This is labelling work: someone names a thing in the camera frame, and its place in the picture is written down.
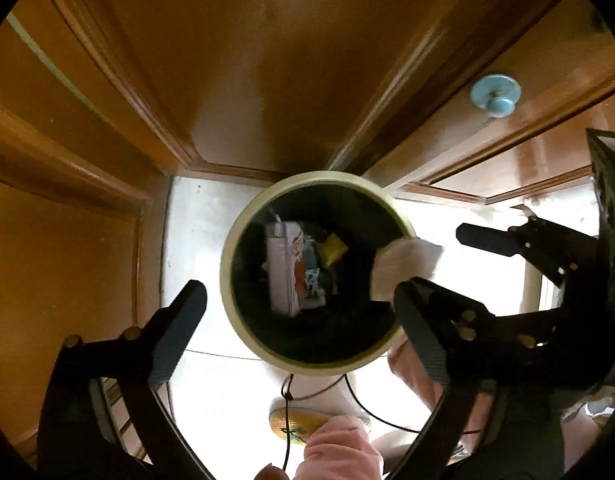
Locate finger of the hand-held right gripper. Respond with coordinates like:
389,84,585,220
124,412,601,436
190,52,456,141
456,220,601,288
487,306,602,363

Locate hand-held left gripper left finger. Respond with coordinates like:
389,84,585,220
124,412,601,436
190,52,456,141
38,280,211,480

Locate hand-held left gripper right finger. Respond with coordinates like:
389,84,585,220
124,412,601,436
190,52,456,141
387,277,568,480

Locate cream trash bin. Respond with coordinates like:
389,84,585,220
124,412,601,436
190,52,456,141
220,171,419,377

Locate pink box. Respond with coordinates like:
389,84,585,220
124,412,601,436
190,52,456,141
265,220,311,318

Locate white and blue carton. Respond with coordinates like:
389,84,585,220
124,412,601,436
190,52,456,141
302,265,329,311

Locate yellow wrapper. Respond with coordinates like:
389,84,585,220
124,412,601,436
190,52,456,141
315,232,349,268

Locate brown wooden cabinet door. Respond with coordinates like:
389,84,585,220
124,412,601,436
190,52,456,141
367,55,615,206
0,10,173,466
40,0,578,181

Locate pale blue cabinet knob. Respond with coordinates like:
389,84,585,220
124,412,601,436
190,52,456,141
470,75,518,118

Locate yellow patterned slipper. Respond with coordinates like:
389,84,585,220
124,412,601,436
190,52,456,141
268,396,373,448

